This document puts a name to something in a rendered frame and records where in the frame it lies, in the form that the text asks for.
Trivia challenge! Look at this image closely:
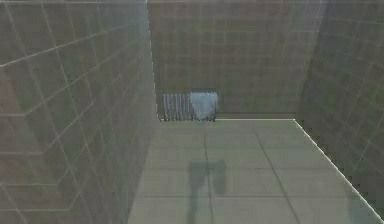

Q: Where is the pale blue cloth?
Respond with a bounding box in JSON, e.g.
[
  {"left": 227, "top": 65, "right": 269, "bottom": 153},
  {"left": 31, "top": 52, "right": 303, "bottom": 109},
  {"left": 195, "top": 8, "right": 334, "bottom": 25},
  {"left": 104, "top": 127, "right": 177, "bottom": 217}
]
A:
[{"left": 188, "top": 91, "right": 219, "bottom": 121}]

